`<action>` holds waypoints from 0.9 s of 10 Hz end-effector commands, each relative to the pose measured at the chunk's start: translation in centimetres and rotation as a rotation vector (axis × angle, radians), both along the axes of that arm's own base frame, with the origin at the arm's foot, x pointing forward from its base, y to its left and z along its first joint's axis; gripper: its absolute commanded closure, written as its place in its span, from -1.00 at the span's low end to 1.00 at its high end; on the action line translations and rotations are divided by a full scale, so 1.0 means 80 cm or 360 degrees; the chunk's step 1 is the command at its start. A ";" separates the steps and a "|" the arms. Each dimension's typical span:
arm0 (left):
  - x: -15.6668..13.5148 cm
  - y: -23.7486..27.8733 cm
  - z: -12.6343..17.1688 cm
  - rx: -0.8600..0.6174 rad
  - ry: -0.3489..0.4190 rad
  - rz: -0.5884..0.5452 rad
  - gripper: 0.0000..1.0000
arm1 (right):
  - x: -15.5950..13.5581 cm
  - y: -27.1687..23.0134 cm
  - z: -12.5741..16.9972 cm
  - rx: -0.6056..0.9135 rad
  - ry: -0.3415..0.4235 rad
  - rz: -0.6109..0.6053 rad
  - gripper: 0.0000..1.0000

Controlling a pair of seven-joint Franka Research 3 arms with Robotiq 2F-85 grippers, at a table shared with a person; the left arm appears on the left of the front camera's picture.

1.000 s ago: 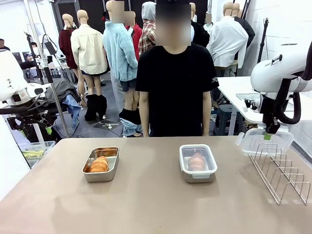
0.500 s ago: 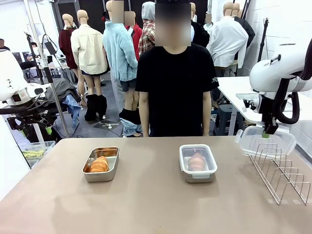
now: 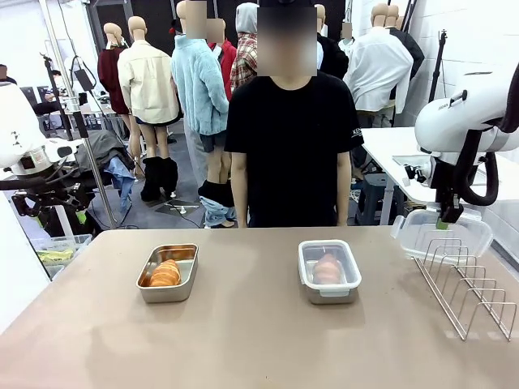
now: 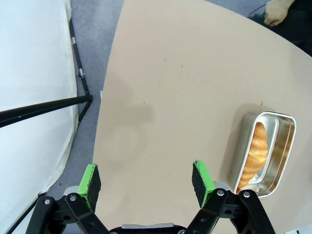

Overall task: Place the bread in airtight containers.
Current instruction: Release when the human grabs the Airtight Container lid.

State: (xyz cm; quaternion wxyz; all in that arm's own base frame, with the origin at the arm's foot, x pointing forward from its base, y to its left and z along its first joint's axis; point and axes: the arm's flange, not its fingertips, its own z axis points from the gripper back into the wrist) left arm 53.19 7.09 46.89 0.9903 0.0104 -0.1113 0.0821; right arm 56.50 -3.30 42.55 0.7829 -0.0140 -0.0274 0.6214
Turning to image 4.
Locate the person in black t-shirt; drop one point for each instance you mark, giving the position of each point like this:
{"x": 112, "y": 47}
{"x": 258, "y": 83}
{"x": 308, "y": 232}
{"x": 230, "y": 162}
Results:
{"x": 302, "y": 24}

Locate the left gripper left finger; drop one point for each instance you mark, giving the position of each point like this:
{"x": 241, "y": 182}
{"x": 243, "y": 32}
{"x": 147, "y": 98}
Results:
{"x": 90, "y": 180}

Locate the white backdrop sheet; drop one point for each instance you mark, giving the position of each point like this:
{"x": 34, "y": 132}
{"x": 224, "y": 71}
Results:
{"x": 31, "y": 61}

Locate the person's right hand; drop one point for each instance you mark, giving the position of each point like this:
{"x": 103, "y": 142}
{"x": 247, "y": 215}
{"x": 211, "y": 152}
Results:
{"x": 276, "y": 12}

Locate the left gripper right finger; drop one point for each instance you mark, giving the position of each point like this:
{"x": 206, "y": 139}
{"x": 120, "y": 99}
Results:
{"x": 203, "y": 180}

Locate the steel rectangular container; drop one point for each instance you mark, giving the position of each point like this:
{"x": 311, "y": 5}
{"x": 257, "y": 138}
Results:
{"x": 280, "y": 165}

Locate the golden croissant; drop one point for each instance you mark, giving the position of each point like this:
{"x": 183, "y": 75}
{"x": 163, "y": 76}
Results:
{"x": 256, "y": 153}

